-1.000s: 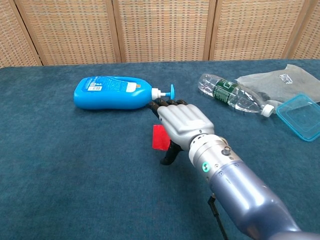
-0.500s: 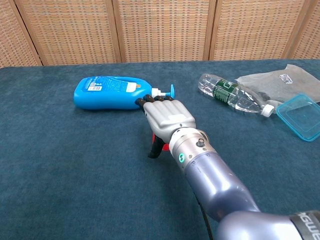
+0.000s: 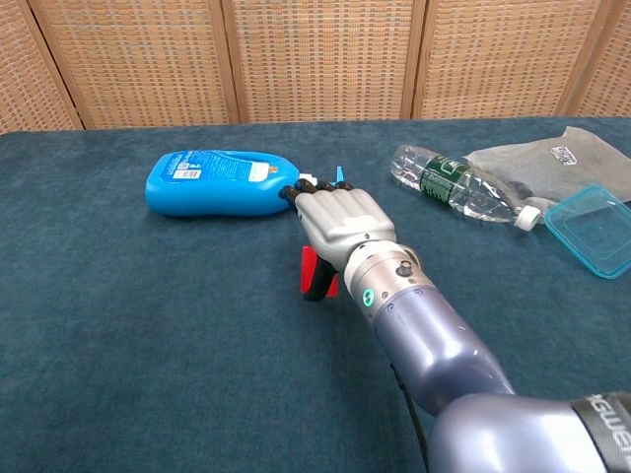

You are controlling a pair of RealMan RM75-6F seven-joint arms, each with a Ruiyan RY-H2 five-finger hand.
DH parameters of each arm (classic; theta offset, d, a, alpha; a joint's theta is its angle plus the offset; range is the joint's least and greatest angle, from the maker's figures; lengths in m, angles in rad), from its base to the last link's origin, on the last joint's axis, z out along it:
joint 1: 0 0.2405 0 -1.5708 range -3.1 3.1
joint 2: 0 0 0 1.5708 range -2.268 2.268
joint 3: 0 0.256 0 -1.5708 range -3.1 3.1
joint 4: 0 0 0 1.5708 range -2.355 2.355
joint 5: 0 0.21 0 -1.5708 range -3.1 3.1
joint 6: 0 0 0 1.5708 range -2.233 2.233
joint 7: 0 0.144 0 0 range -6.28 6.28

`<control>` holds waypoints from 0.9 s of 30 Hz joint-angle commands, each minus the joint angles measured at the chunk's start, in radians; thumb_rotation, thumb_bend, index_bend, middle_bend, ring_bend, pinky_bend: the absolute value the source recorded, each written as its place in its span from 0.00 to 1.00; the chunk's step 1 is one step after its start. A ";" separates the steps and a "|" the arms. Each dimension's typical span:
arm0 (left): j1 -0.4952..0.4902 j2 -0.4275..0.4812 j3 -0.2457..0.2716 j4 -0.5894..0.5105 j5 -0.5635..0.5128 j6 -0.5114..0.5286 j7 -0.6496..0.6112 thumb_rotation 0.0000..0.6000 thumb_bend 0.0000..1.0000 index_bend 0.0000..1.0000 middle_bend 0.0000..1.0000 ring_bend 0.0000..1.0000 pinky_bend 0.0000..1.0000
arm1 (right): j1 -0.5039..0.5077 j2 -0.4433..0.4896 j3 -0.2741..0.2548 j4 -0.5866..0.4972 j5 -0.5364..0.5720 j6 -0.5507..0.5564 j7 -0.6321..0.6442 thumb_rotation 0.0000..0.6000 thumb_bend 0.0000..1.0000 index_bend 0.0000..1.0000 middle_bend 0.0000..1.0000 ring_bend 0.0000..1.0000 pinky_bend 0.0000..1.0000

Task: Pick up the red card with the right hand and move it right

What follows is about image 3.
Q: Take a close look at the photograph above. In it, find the clear green-label water bottle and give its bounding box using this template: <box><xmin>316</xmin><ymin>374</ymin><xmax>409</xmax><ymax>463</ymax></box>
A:
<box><xmin>391</xmin><ymin>144</ymin><xmax>542</xmax><ymax>232</ymax></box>

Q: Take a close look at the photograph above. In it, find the woven bamboo screen panel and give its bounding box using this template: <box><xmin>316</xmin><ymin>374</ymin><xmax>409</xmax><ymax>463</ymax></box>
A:
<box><xmin>413</xmin><ymin>0</ymin><xmax>612</xmax><ymax>122</ymax></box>
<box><xmin>29</xmin><ymin>0</ymin><xmax>247</xmax><ymax>131</ymax></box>
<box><xmin>0</xmin><ymin>0</ymin><xmax>83</xmax><ymax>133</ymax></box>
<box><xmin>559</xmin><ymin>0</ymin><xmax>631</xmax><ymax>119</ymax></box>
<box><xmin>221</xmin><ymin>0</ymin><xmax>426</xmax><ymax>124</ymax></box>

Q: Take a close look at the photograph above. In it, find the blue felt table cover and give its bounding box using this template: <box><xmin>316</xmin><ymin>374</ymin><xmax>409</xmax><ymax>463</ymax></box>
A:
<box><xmin>0</xmin><ymin>116</ymin><xmax>631</xmax><ymax>473</ymax></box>

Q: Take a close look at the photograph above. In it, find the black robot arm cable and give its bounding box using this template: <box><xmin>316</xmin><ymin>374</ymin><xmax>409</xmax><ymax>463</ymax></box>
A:
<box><xmin>387</xmin><ymin>363</ymin><xmax>431</xmax><ymax>473</ymax></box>

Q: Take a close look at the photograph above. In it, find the blue transparent container lid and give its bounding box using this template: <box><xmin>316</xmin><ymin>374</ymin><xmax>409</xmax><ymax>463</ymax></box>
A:
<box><xmin>544</xmin><ymin>183</ymin><xmax>631</xmax><ymax>281</ymax></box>

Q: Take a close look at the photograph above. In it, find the blue pump detergent bottle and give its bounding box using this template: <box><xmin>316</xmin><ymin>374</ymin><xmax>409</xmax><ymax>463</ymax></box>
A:
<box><xmin>144</xmin><ymin>150</ymin><xmax>346</xmax><ymax>218</ymax></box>

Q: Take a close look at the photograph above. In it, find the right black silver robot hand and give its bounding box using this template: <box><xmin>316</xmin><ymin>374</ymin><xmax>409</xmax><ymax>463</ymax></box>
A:
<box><xmin>278</xmin><ymin>177</ymin><xmax>398</xmax><ymax>303</ymax></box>

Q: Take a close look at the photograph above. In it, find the grey plastic pouch bag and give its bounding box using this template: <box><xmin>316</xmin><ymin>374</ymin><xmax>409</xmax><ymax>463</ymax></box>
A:
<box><xmin>462</xmin><ymin>125</ymin><xmax>631</xmax><ymax>226</ymax></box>

